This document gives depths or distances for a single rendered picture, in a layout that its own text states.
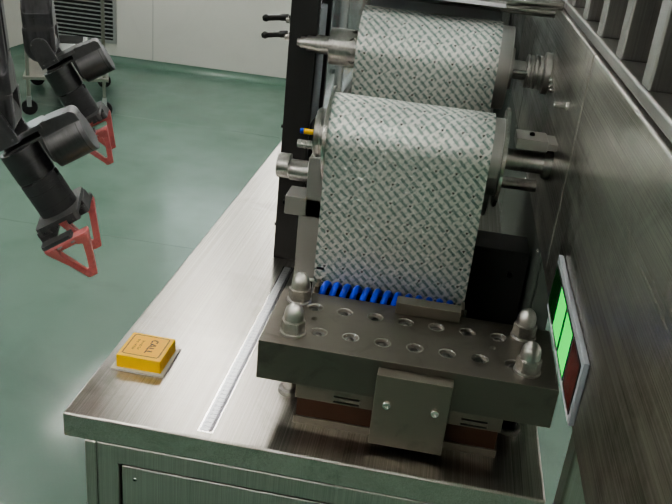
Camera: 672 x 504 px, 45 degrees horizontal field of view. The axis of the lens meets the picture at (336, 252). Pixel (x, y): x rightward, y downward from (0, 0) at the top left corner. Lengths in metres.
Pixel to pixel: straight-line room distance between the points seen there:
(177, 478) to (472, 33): 0.83
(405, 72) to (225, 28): 5.70
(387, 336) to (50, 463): 1.58
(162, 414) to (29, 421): 1.56
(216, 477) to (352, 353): 0.26
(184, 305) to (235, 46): 5.69
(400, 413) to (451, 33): 0.64
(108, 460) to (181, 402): 0.13
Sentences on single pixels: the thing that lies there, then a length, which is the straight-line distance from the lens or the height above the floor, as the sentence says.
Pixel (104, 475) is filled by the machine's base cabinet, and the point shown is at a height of 0.80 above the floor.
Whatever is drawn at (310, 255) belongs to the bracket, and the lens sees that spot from 1.33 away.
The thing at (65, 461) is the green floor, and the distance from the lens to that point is 2.54.
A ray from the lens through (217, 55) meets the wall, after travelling 7.10.
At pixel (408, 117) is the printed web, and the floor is 1.30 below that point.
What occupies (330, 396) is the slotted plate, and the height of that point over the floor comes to 0.95.
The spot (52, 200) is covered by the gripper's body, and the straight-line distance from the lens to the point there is 1.22.
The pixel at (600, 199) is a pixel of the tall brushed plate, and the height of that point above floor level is 1.33.
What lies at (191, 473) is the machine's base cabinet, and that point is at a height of 0.84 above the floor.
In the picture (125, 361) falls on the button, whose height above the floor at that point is 0.91.
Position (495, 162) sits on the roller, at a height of 1.26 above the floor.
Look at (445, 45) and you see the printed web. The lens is 1.38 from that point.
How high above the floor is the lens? 1.60
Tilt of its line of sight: 24 degrees down
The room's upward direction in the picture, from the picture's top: 6 degrees clockwise
